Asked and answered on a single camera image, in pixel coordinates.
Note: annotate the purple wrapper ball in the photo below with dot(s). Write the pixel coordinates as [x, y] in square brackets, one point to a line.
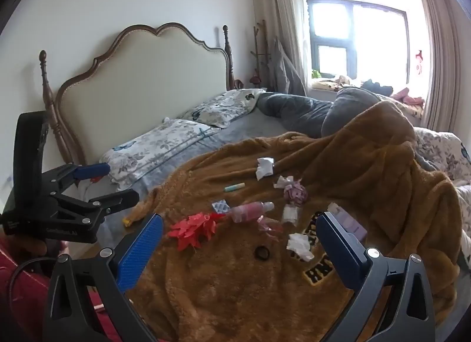
[296, 195]

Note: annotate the brown fleece blanket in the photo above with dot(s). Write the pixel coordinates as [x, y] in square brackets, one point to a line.
[228, 290]

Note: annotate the pink plastic bottle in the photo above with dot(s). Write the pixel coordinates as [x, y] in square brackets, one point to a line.
[250, 211]

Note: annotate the dark red clothing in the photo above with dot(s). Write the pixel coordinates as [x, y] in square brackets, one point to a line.
[103, 312]

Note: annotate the dark framed window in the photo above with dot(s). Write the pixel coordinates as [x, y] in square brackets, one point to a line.
[331, 38]

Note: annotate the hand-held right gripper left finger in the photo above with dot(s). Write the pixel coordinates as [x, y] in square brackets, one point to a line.
[141, 250]

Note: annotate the white serrated paper wrapper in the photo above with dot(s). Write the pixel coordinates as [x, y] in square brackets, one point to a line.
[265, 168]

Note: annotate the person's left forearm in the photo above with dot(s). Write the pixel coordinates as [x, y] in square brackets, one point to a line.
[18, 298]

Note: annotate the grey duvet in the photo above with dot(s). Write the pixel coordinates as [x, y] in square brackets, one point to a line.
[301, 110]

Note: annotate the red window decoration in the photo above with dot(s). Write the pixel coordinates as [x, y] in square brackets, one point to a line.
[419, 62]

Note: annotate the clear plastic packet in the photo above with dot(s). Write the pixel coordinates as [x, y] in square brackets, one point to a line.
[291, 214]

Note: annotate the white desiccant packet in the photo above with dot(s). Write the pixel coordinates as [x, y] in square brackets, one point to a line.
[220, 206]

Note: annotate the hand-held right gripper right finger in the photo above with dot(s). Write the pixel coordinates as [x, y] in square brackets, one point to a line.
[338, 253]

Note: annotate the small yellow item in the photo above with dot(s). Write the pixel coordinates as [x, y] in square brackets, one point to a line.
[127, 221]

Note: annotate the grey hanging garment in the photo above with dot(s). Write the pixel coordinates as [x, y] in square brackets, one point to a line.
[285, 73]

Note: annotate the wooden coat rack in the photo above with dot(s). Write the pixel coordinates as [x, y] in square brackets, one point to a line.
[260, 55]

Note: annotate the white crumpled tissue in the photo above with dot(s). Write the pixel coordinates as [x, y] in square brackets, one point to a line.
[300, 246]

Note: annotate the beige curtain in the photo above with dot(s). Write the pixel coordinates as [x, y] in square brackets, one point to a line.
[441, 62]
[283, 15]

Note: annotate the floral quilt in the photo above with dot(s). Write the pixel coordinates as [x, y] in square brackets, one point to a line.
[438, 151]

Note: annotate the person's left hand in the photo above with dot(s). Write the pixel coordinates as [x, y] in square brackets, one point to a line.
[25, 245]

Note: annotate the light blue bed sheet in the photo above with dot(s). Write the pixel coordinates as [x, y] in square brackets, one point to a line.
[250, 125]

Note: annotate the pink clear wrapper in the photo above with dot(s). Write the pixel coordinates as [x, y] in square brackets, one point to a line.
[270, 225]

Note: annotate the red paper flower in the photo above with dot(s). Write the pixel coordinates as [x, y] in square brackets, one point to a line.
[193, 230]

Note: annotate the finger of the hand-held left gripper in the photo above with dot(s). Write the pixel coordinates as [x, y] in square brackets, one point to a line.
[92, 170]
[121, 198]

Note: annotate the red white crumpled wrapper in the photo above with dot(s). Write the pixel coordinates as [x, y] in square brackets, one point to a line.
[287, 182]

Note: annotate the purple cardboard box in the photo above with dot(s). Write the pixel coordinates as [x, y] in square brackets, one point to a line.
[351, 226]

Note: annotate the cream upholstered wooden headboard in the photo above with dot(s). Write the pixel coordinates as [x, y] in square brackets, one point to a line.
[128, 81]

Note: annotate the floral pillow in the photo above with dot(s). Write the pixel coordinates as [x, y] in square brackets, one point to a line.
[154, 147]
[224, 106]

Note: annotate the pale blue lip balm tube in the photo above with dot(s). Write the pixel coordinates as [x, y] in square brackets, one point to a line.
[235, 187]

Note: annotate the pile of clothes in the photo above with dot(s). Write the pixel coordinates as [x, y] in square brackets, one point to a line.
[371, 86]

